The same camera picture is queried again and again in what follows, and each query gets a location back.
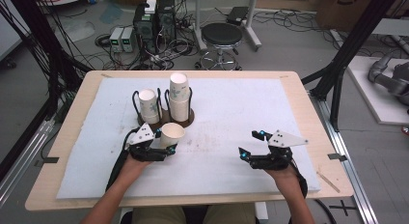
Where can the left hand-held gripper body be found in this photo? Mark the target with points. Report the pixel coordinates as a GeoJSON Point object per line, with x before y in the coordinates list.
{"type": "Point", "coordinates": [143, 135]}

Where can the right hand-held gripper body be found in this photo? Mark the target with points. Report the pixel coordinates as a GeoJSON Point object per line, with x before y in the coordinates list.
{"type": "Point", "coordinates": [283, 139]}

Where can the single white paper cup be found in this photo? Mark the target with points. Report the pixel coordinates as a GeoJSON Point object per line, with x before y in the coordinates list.
{"type": "Point", "coordinates": [172, 134]}

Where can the short stack of paper cups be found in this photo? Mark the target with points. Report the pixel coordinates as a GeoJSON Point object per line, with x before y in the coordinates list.
{"type": "Point", "coordinates": [149, 105]}

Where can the person's left hand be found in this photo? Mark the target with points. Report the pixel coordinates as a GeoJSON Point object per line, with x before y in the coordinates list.
{"type": "Point", "coordinates": [135, 169]}

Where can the person's right hand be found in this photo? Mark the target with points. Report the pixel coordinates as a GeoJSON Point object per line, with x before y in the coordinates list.
{"type": "Point", "coordinates": [287, 180]}

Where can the white foam mat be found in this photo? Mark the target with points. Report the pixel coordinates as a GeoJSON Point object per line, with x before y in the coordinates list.
{"type": "Point", "coordinates": [225, 121]}

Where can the tall stack of paper cups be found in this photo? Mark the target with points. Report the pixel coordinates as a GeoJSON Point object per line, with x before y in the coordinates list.
{"type": "Point", "coordinates": [179, 98]}

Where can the black tape piece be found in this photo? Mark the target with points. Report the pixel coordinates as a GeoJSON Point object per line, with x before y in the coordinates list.
{"type": "Point", "coordinates": [48, 160]}
{"type": "Point", "coordinates": [337, 157]}

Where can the person's right leg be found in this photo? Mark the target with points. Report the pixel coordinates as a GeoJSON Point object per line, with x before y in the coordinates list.
{"type": "Point", "coordinates": [230, 214]}

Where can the person's leg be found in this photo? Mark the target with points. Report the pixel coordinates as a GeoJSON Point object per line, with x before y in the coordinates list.
{"type": "Point", "coordinates": [160, 216]}
{"type": "Point", "coordinates": [230, 214]}

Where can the thin wooden stick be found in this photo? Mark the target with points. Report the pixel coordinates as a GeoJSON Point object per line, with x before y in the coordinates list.
{"type": "Point", "coordinates": [328, 182]}

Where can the person's left leg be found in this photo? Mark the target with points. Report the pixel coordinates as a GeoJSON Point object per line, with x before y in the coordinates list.
{"type": "Point", "coordinates": [160, 216]}

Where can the black tape cross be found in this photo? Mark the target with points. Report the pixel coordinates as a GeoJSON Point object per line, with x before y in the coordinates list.
{"type": "Point", "coordinates": [342, 207]}

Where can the grey bench power supply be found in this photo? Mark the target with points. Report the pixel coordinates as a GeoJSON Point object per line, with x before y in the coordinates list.
{"type": "Point", "coordinates": [115, 39]}
{"type": "Point", "coordinates": [128, 39]}

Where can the white platform board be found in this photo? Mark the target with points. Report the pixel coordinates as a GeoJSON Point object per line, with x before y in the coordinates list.
{"type": "Point", "coordinates": [373, 101]}

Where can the black computer tower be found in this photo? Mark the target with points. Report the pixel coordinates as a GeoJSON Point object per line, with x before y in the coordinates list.
{"type": "Point", "coordinates": [166, 21]}
{"type": "Point", "coordinates": [144, 31]}

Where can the black round stool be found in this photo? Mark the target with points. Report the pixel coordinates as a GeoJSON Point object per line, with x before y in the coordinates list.
{"type": "Point", "coordinates": [222, 34]}

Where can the white metal stand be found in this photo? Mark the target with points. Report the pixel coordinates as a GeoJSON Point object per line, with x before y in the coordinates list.
{"type": "Point", "coordinates": [199, 24]}

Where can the black box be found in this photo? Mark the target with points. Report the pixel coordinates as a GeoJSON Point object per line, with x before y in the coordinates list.
{"type": "Point", "coordinates": [237, 15]}

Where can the small red object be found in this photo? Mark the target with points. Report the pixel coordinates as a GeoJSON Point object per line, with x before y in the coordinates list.
{"type": "Point", "coordinates": [405, 131]}

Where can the small white box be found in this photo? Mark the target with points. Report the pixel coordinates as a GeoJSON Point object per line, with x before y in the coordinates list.
{"type": "Point", "coordinates": [150, 6]}

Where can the cardboard box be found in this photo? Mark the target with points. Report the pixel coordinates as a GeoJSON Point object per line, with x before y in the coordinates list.
{"type": "Point", "coordinates": [337, 11]}

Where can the aluminium rail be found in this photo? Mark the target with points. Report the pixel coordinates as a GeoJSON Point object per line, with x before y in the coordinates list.
{"type": "Point", "coordinates": [347, 172]}
{"type": "Point", "coordinates": [29, 150]}

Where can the black metal frame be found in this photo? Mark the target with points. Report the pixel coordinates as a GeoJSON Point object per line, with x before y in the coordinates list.
{"type": "Point", "coordinates": [353, 40]}
{"type": "Point", "coordinates": [38, 34]}

